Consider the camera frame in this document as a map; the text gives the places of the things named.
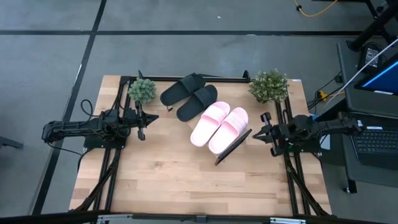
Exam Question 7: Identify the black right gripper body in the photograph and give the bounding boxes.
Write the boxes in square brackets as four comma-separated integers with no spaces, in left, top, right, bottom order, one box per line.
[260,111,292,157]

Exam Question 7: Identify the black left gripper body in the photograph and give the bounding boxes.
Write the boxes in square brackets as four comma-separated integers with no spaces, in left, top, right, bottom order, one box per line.
[126,100,147,141]

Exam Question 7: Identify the pink slide sandal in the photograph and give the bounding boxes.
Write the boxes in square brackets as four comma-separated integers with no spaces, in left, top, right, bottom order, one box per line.
[208,107,249,156]
[190,101,231,148]

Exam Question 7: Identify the black slide sandal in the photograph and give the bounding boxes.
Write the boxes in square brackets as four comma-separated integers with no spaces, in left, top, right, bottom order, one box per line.
[176,84,218,123]
[159,73,206,106]

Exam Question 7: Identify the small round green plant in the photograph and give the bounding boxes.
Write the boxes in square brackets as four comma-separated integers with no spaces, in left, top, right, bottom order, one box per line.
[127,77,158,105]

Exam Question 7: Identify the potted plant white flowers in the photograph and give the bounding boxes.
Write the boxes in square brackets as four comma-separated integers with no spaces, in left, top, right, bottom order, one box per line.
[248,68,290,105]

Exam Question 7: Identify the laptop computer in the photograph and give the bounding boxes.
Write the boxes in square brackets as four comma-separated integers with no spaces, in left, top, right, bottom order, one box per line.
[337,40,398,194]

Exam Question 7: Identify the black laptop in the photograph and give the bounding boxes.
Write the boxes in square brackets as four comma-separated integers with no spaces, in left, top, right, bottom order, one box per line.
[351,124,398,170]

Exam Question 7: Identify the black power adapter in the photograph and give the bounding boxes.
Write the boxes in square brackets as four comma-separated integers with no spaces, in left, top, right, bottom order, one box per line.
[357,42,386,74]

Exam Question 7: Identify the monitor with blue screen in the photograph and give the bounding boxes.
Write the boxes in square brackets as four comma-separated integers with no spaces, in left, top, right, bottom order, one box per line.
[354,52,398,96]

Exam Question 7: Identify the grey furniture foot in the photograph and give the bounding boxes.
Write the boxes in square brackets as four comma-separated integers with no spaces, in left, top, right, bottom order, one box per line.
[0,136,25,150]

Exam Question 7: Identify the black desk slanted legs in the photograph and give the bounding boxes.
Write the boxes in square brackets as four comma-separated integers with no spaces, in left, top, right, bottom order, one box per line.
[346,0,398,52]

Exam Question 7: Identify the thin white rod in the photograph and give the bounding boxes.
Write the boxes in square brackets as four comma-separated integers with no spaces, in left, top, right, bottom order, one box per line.
[325,37,398,108]

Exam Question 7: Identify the wooden shelf black metal frame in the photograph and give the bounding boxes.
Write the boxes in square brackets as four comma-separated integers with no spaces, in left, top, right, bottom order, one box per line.
[160,73,252,166]

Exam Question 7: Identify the black aluminium table frame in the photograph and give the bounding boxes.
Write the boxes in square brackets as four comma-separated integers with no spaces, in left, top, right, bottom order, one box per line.
[70,70,333,218]

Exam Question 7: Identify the yellow cable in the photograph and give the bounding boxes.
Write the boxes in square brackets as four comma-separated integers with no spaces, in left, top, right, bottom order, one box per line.
[294,0,339,18]

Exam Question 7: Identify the black camera mount beam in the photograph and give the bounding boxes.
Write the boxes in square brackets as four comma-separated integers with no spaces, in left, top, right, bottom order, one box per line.
[0,210,398,224]

